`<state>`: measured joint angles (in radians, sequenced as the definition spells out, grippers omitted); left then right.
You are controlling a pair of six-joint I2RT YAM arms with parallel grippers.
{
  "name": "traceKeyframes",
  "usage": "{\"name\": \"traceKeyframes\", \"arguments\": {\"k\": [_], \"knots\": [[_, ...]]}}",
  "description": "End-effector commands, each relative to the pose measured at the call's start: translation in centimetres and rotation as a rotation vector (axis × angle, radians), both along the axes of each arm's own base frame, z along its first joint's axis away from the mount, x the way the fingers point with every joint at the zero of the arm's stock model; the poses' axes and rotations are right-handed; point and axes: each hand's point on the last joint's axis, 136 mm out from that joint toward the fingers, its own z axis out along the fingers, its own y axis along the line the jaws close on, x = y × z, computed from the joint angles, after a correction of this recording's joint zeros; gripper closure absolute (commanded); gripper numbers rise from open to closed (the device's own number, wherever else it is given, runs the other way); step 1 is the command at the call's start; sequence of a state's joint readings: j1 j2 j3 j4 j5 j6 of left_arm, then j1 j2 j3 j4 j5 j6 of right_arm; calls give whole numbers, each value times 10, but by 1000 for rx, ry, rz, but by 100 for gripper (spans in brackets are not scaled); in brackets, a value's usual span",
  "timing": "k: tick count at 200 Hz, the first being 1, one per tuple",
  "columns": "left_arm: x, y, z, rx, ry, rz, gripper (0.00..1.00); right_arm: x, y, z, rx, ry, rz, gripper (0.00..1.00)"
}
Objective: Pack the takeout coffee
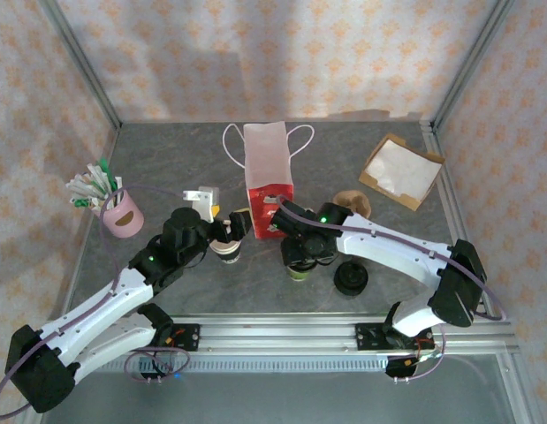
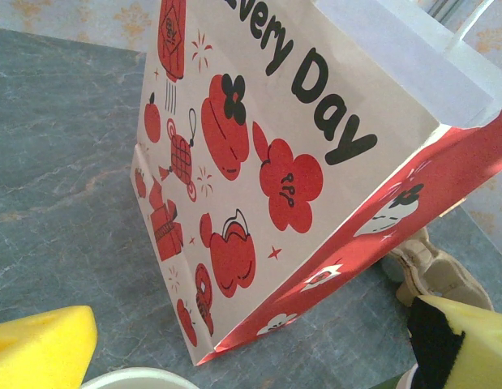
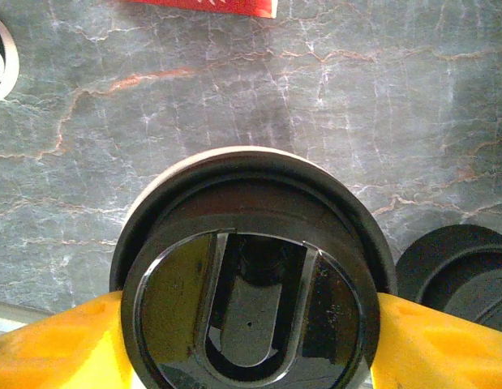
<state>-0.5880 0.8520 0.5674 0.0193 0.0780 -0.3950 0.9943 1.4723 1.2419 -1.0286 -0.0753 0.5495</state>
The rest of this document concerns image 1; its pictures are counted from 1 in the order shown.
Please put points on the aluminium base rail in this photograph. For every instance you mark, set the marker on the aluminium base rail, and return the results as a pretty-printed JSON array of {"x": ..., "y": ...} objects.
[{"x": 277, "y": 335}]

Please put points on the aluminium frame post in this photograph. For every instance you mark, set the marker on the aluminium frame post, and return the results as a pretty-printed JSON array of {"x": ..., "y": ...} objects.
[
  {"x": 472, "y": 59},
  {"x": 80, "y": 59}
]

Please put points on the white paper packet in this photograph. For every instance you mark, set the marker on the white paper packet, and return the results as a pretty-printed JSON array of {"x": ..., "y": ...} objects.
[
  {"x": 95, "y": 172},
  {"x": 120, "y": 187},
  {"x": 78, "y": 183}
]

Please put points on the green plastic stirrer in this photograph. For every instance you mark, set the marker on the green plastic stirrer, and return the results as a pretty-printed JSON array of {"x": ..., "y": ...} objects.
[
  {"x": 81, "y": 202},
  {"x": 104, "y": 165}
]

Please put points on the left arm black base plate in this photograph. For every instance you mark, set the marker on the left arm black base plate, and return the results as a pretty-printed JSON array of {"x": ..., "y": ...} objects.
[{"x": 189, "y": 338}]

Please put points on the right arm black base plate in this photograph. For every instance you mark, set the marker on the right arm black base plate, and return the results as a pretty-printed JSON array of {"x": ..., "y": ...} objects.
[{"x": 366, "y": 338}]

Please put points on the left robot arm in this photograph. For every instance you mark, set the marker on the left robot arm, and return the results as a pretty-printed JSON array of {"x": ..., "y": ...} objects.
[{"x": 92, "y": 309}]

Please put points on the red white paper bag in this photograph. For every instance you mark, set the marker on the red white paper bag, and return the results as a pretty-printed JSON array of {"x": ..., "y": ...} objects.
[{"x": 268, "y": 168}]

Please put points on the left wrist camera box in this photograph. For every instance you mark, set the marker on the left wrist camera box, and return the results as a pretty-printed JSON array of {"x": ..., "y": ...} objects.
[{"x": 207, "y": 199}]

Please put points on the stack of paper cups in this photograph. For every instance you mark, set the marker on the stack of paper cups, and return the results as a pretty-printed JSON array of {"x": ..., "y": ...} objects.
[{"x": 226, "y": 254}]

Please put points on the green paper cup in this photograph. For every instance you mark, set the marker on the green paper cup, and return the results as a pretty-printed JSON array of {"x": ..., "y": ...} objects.
[{"x": 299, "y": 274}]

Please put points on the brown cardboard box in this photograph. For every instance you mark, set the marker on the brown cardboard box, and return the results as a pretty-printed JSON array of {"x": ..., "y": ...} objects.
[{"x": 370, "y": 176}]

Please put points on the brown pulp cup carrier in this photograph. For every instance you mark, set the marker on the brown pulp cup carrier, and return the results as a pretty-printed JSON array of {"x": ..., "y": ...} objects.
[{"x": 354, "y": 201}]

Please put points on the pink cup holder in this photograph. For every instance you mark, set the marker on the pink cup holder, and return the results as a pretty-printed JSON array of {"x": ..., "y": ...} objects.
[{"x": 123, "y": 218}]

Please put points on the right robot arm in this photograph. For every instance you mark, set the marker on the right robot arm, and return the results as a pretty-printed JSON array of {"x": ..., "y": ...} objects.
[{"x": 388, "y": 247}]

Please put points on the white paper napkins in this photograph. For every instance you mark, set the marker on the white paper napkins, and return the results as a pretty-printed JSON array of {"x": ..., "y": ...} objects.
[{"x": 401, "y": 165}]

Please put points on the stack of black lids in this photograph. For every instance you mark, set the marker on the stack of black lids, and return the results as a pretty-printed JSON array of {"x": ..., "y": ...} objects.
[{"x": 351, "y": 279}]

